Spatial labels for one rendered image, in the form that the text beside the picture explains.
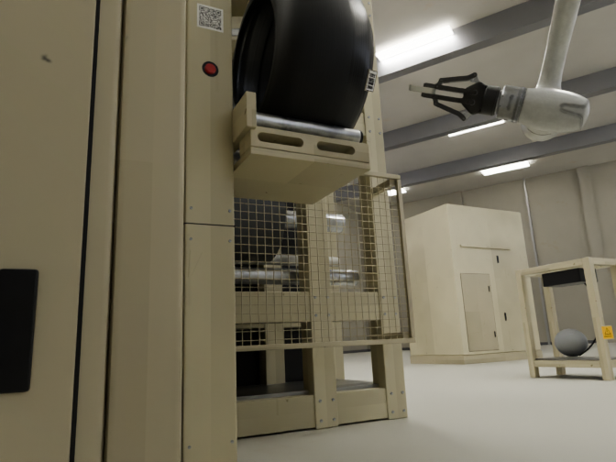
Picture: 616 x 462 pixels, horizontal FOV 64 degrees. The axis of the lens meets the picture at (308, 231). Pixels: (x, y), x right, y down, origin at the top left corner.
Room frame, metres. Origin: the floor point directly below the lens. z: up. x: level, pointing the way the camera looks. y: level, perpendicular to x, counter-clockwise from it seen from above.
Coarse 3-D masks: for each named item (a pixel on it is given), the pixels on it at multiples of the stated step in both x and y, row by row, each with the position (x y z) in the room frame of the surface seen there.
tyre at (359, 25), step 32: (256, 0) 1.31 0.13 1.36; (288, 0) 1.14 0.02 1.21; (320, 0) 1.15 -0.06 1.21; (352, 0) 1.21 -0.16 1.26; (256, 32) 1.51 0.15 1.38; (288, 32) 1.14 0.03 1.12; (320, 32) 1.14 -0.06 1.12; (352, 32) 1.19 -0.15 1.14; (256, 64) 1.59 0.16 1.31; (288, 64) 1.16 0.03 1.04; (320, 64) 1.17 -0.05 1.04; (352, 64) 1.21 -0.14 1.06; (256, 96) 1.63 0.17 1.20; (288, 96) 1.21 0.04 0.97; (320, 96) 1.23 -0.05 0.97; (352, 96) 1.26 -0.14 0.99; (352, 128) 1.38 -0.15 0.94
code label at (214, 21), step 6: (198, 6) 1.19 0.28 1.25; (204, 6) 1.20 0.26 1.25; (210, 6) 1.20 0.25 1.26; (198, 12) 1.19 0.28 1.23; (204, 12) 1.20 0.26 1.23; (210, 12) 1.20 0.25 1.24; (216, 12) 1.21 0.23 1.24; (222, 12) 1.22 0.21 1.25; (198, 18) 1.19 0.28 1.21; (204, 18) 1.20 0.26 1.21; (210, 18) 1.20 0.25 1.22; (216, 18) 1.21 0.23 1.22; (222, 18) 1.22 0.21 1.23; (198, 24) 1.19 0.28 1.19; (204, 24) 1.20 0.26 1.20; (210, 24) 1.20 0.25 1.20; (216, 24) 1.21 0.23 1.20; (222, 24) 1.22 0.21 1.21; (216, 30) 1.21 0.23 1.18; (222, 30) 1.22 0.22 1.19
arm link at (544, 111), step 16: (528, 96) 1.12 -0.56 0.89; (544, 96) 1.10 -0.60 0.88; (560, 96) 1.09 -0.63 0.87; (576, 96) 1.09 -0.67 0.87; (528, 112) 1.13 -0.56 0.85; (544, 112) 1.11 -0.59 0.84; (560, 112) 1.10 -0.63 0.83; (576, 112) 1.09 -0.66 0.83; (528, 128) 1.23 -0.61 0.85; (544, 128) 1.15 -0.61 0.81; (560, 128) 1.13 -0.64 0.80; (576, 128) 1.12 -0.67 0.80
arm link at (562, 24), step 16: (560, 0) 1.08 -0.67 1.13; (576, 0) 1.07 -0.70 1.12; (560, 16) 1.11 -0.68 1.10; (576, 16) 1.11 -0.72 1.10; (560, 32) 1.14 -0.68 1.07; (560, 48) 1.17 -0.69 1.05; (544, 64) 1.22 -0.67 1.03; (560, 64) 1.20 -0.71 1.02; (544, 80) 1.23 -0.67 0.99; (560, 80) 1.23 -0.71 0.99
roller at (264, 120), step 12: (264, 120) 1.19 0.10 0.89; (276, 120) 1.21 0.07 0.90; (288, 120) 1.22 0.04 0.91; (300, 120) 1.24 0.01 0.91; (300, 132) 1.25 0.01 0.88; (312, 132) 1.26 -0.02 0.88; (324, 132) 1.28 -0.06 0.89; (336, 132) 1.29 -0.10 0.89; (348, 132) 1.31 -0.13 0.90; (360, 132) 1.33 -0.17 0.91
